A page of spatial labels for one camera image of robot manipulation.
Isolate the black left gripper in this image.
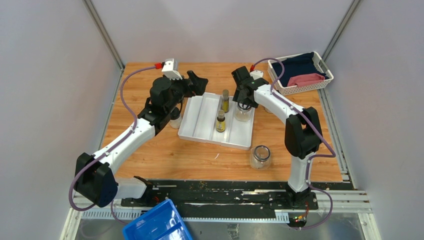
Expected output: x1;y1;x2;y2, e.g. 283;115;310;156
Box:
163;70;208;114

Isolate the glass jar with grains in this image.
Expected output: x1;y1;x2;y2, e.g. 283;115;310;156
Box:
234;102;252;122

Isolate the yellow label sauce bottle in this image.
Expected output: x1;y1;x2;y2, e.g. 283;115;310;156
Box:
215;109;226;133
220;89;230;113

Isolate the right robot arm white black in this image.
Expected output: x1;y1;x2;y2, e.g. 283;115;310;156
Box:
231;66;322;209

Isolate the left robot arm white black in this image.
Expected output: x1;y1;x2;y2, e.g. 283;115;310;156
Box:
68;70;209;211

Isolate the black lid bead jar right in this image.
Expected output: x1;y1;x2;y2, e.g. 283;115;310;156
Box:
263;107;272;114

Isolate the black lid bead jar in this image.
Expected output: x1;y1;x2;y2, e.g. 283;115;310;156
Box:
169;109;182;129
263;107;272;114

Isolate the white divided organizer tray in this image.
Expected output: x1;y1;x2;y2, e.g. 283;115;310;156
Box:
178;92;255;150

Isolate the white plastic basket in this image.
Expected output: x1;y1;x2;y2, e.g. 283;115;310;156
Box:
267;51;334;96

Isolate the black lid bead jar left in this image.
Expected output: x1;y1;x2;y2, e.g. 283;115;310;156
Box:
169;109;182;129

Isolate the pink cloth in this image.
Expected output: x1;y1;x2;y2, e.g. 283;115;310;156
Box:
287;73;326;88

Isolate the empty glass jar front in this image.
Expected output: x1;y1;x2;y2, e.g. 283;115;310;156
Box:
249;145;272;170

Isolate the navy blue cloth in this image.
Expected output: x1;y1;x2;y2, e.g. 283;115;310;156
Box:
279;52;329;87

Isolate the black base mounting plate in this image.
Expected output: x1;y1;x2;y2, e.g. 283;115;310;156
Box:
120;179;319;219

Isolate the blue plastic bin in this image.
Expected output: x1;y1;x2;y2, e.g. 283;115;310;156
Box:
122;199;193;240

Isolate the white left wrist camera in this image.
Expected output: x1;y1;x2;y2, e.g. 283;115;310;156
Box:
154;58;183;80

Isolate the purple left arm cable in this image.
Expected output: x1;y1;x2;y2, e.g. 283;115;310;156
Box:
68;65;158;227

